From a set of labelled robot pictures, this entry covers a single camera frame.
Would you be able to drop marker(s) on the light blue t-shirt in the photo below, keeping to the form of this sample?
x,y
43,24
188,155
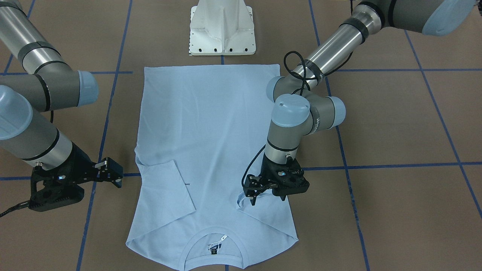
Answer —
x,y
199,128

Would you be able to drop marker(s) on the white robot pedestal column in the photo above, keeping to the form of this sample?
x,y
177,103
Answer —
x,y
221,27

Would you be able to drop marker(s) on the white garment tag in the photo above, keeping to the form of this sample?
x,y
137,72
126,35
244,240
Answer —
x,y
217,245

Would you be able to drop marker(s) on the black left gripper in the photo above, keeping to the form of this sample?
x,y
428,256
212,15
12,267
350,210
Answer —
x,y
268,168

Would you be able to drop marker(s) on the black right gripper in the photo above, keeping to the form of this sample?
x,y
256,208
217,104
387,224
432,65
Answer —
x,y
80,164

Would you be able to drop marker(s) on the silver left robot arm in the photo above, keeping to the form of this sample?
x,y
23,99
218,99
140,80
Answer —
x,y
298,111

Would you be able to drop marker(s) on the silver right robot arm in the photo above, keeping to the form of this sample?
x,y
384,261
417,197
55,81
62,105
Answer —
x,y
49,84

